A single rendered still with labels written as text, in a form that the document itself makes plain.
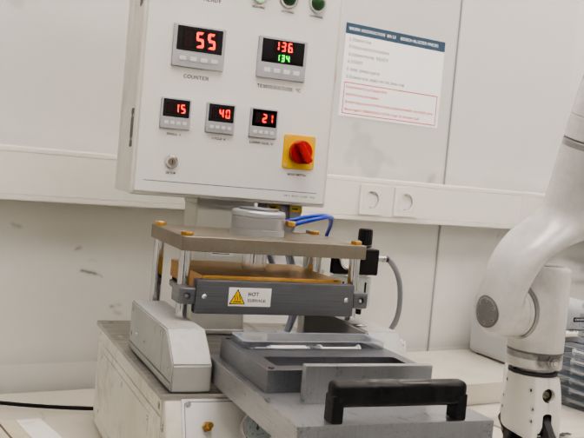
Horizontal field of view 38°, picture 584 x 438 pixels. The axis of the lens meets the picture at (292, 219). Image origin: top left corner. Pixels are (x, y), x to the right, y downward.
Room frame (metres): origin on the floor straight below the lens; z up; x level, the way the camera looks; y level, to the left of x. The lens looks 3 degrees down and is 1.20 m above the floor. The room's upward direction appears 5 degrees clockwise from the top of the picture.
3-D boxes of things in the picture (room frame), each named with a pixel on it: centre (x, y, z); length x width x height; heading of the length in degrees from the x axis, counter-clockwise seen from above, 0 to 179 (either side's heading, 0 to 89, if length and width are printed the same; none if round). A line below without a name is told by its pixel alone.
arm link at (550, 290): (1.30, -0.39, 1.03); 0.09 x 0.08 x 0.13; 123
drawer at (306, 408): (0.96, -0.07, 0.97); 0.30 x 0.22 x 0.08; 22
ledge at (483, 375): (1.93, -0.35, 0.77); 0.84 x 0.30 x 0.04; 122
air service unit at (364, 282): (1.45, -0.11, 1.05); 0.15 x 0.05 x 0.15; 112
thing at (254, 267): (1.25, 0.04, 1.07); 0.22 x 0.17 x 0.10; 112
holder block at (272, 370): (1.01, -0.05, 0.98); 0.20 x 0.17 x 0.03; 112
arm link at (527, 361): (1.30, -0.39, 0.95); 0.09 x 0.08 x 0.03; 17
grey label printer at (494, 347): (2.09, -0.61, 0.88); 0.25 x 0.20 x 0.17; 26
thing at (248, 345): (1.05, -0.03, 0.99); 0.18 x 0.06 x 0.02; 113
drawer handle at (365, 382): (0.84, -0.12, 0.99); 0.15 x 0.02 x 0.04; 112
